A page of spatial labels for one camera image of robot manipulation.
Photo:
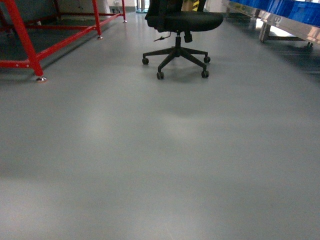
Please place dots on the black office chair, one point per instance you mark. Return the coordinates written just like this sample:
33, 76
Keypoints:
168, 16

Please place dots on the red metal table frame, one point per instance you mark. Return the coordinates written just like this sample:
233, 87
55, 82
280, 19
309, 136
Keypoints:
45, 27

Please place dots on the steel roller rack frame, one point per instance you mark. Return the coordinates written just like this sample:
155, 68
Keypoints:
299, 31

